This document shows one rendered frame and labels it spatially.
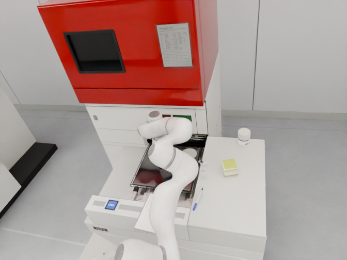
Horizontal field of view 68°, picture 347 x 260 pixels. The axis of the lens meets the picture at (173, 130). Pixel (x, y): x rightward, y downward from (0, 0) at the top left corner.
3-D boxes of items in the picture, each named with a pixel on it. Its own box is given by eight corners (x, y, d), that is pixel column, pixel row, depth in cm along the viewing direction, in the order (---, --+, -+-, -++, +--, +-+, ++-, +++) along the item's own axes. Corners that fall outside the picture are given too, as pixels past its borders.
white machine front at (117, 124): (103, 141, 198) (84, 97, 173) (209, 149, 175) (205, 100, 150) (101, 144, 196) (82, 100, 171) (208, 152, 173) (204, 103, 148)
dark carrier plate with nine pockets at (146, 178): (151, 144, 177) (150, 144, 176) (200, 148, 167) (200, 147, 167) (132, 184, 152) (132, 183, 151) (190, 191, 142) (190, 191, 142)
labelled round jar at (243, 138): (237, 139, 158) (238, 127, 152) (250, 140, 156) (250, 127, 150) (237, 147, 153) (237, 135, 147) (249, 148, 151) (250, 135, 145)
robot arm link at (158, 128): (157, 145, 121) (140, 139, 149) (186, 130, 127) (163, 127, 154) (150, 128, 119) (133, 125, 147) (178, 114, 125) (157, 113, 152)
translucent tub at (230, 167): (221, 167, 142) (220, 159, 138) (234, 165, 142) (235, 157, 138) (224, 178, 137) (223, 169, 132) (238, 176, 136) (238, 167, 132)
